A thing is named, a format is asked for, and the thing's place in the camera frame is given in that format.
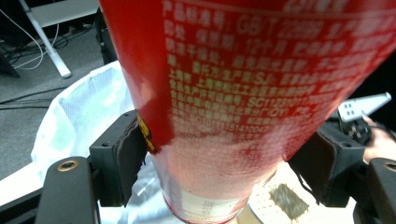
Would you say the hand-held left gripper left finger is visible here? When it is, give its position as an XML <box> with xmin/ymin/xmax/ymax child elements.
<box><xmin>88</xmin><ymin>109</ymin><xmax>149</xmax><ymax>208</ymax></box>

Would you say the white trash bag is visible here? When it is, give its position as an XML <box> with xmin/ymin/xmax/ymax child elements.
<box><xmin>31</xmin><ymin>60</ymin><xmax>180</xmax><ymax>224</ymax></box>

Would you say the white cable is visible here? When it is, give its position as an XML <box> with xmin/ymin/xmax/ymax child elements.
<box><xmin>0</xmin><ymin>8</ymin><xmax>61</xmax><ymax>71</ymax></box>

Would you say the black stand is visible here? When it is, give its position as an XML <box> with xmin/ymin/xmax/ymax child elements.
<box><xmin>94</xmin><ymin>8</ymin><xmax>119</xmax><ymax>65</ymax></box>

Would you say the black floor cable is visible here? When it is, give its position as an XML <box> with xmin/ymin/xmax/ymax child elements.
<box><xmin>0</xmin><ymin>86</ymin><xmax>68</xmax><ymax>112</ymax></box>

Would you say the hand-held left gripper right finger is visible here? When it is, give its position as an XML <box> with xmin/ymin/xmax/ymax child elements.
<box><xmin>288</xmin><ymin>122</ymin><xmax>367</xmax><ymax>208</ymax></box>

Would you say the white desk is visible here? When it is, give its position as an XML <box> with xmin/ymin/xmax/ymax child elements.
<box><xmin>30</xmin><ymin>0</ymin><xmax>101</xmax><ymax>28</ymax></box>

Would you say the beige dotted packet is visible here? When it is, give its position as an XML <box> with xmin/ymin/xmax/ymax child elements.
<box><xmin>247</xmin><ymin>161</ymin><xmax>357</xmax><ymax>224</ymax></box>

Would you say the red snack can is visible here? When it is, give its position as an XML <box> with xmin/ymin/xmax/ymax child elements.
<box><xmin>98</xmin><ymin>0</ymin><xmax>396</xmax><ymax>224</ymax></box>

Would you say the white metal stand leg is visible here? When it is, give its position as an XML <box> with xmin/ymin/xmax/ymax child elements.
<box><xmin>18</xmin><ymin>0</ymin><xmax>73</xmax><ymax>79</ymax></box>

